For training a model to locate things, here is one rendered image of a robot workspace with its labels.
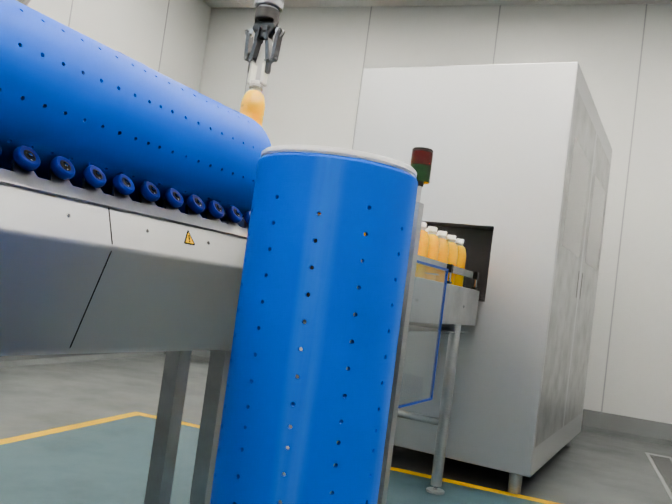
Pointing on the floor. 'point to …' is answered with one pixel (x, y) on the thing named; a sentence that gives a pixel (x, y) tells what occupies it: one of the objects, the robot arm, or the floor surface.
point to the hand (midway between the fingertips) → (258, 74)
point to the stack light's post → (400, 353)
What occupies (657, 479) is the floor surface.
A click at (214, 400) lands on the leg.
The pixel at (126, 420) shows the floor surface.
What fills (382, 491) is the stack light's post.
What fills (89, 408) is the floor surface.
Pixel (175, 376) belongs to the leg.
